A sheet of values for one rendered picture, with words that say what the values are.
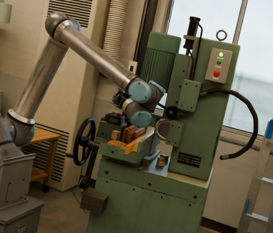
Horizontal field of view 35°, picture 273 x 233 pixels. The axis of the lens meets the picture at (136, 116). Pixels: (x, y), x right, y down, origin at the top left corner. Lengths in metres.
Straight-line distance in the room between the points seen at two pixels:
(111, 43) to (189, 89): 1.70
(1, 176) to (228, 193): 2.18
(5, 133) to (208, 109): 1.01
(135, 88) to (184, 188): 0.64
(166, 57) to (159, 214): 0.82
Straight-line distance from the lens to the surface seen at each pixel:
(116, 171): 2.25
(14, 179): 2.12
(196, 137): 2.25
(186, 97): 2.14
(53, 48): 2.18
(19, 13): 4.50
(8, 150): 2.09
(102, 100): 3.97
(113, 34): 3.74
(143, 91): 1.81
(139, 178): 2.23
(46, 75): 2.20
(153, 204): 2.25
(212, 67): 2.15
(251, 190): 2.90
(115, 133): 2.31
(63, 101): 3.83
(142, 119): 1.96
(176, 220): 2.26
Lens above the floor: 1.43
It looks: 10 degrees down
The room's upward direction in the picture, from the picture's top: 12 degrees clockwise
